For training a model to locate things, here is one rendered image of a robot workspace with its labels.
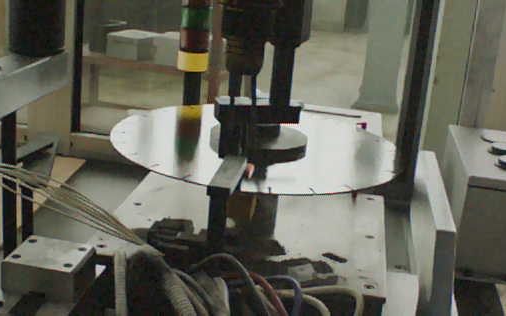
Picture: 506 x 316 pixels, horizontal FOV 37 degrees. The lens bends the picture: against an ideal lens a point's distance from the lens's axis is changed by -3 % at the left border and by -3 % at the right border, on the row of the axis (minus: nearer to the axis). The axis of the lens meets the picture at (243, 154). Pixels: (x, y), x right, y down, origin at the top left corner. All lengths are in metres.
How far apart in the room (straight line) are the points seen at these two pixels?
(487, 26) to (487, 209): 0.36
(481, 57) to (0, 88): 0.84
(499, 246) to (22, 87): 0.66
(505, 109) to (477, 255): 3.01
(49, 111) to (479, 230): 0.79
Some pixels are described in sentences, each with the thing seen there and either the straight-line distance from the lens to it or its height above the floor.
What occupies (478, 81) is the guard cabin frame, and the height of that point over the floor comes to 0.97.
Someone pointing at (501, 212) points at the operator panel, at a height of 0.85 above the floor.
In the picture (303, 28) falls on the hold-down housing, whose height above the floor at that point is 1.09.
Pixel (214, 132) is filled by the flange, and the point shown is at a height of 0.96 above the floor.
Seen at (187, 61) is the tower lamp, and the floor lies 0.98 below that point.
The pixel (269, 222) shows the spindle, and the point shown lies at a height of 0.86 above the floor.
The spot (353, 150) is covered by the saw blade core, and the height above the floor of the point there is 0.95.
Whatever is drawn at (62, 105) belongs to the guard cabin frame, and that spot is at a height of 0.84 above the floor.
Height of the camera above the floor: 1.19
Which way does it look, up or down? 17 degrees down
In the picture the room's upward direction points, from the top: 5 degrees clockwise
